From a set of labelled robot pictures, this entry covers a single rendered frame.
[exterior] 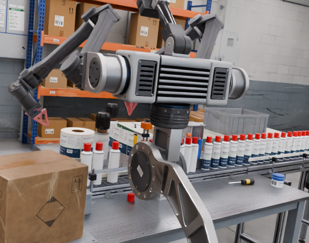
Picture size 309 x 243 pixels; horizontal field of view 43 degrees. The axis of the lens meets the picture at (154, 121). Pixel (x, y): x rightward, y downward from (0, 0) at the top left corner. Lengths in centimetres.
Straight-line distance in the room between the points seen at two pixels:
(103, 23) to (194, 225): 84
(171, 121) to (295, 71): 845
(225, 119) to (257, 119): 42
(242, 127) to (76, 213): 291
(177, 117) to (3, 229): 64
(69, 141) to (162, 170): 115
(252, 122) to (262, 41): 473
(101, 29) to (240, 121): 275
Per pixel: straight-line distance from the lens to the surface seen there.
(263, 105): 905
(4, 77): 623
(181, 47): 129
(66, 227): 142
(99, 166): 187
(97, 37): 149
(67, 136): 230
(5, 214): 127
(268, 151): 278
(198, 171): 232
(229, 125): 397
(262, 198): 221
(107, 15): 159
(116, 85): 117
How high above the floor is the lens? 153
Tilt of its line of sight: 10 degrees down
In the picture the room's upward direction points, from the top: 6 degrees clockwise
